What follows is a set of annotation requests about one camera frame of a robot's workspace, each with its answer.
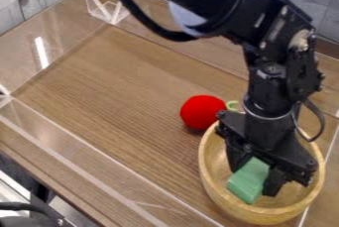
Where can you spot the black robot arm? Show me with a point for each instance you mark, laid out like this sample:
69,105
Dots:
274,31

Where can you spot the red plush tomato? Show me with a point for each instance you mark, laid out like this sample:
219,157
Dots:
199,110

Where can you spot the light wooden bowl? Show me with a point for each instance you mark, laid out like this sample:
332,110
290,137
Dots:
270,210

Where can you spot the clear acrylic tray wall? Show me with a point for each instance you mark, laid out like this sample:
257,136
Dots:
107,191

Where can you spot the clear acrylic corner bracket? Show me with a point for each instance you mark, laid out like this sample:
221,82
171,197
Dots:
111,12

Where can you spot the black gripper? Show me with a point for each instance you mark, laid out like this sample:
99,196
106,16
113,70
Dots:
267,136

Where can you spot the green rectangular block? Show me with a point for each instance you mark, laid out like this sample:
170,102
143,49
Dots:
246,182

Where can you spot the black metal stand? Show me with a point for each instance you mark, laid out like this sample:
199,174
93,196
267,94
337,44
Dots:
25,208

